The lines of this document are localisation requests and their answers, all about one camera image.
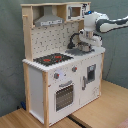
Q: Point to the wooden toy kitchen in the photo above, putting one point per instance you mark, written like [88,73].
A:
[40,84]

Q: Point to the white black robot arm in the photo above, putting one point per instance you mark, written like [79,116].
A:
[94,21]

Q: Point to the toy oven door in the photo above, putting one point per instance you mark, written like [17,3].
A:
[64,96]

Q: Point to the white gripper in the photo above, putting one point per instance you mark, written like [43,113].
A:
[89,37]

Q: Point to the grey range hood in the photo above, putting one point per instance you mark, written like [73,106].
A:
[48,18]

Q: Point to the black toy stovetop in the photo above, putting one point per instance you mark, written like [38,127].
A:
[52,59]

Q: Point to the toy microwave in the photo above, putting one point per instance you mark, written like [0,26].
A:
[76,11]

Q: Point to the grey ice dispenser panel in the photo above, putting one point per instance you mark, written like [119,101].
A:
[91,73]

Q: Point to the small silver toy pot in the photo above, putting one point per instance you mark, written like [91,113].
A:
[85,47]

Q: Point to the right red stove knob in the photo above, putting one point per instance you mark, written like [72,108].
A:
[74,69]

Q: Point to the red stove knob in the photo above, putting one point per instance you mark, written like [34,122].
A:
[56,75]
[74,69]

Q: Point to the grey cabinet door handle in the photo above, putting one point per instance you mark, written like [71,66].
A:
[84,83]

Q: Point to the black toy faucet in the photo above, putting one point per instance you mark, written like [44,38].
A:
[71,44]

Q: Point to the left red stove knob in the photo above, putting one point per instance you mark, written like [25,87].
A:
[56,75]

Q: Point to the grey toy sink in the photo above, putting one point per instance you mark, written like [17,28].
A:
[77,52]

